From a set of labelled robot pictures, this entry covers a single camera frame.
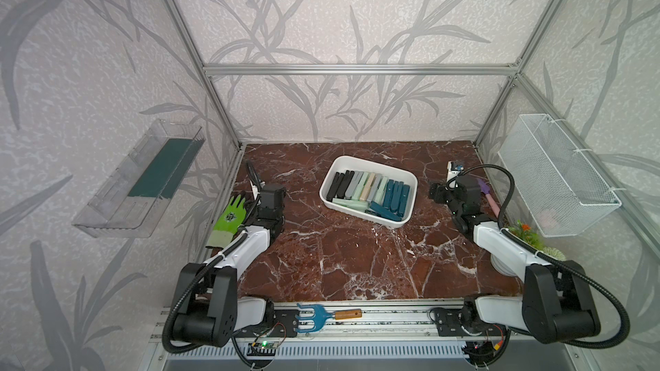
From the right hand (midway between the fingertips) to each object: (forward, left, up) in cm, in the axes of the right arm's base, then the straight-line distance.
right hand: (443, 179), depth 89 cm
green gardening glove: (-9, +78, -13) cm, 80 cm away
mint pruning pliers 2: (-3, +29, -12) cm, 32 cm away
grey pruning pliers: (+5, +23, -12) cm, 27 cm away
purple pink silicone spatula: (+4, -22, -14) cm, 26 cm away
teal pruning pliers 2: (0, +12, -13) cm, 17 cm away
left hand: (-4, +63, -3) cm, 64 cm away
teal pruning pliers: (-1, +18, -13) cm, 23 cm away
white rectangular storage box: (+15, +39, -9) cm, 43 cm away
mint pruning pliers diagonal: (+6, +29, -12) cm, 32 cm away
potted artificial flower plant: (-22, -17, +3) cm, 28 cm away
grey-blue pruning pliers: (+7, +31, -12) cm, 34 cm away
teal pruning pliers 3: (-7, +22, -9) cm, 25 cm away
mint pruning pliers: (+2, +21, -11) cm, 24 cm away
